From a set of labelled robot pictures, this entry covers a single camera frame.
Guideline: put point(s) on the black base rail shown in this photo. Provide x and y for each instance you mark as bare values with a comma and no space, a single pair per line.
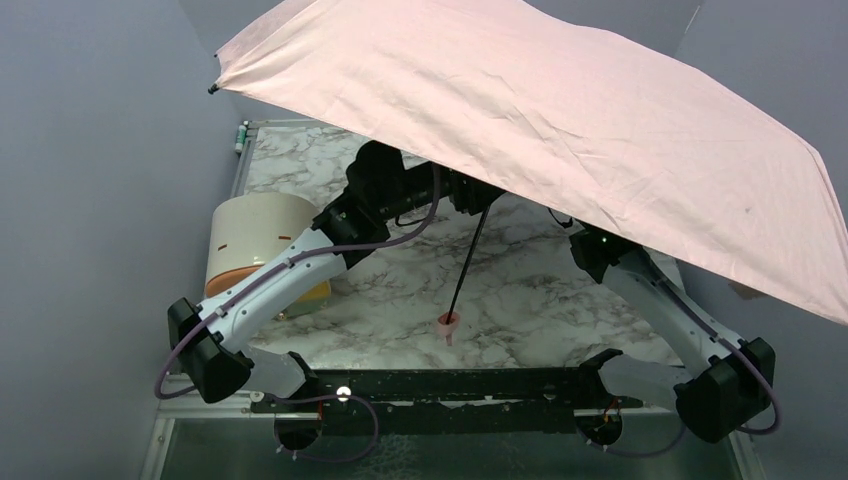
431,402

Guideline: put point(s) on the pink folding umbrella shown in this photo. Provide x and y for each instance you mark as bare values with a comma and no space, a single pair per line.
575,118

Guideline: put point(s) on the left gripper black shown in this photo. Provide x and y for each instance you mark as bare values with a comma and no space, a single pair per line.
473,195

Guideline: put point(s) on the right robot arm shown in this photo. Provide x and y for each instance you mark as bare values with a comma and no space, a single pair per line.
724,382

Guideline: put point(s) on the green white marker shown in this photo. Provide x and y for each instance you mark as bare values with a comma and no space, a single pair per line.
240,139

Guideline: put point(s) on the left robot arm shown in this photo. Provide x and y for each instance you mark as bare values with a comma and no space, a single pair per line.
383,204

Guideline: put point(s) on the cream cylindrical umbrella bin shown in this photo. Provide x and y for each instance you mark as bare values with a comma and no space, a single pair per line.
250,230

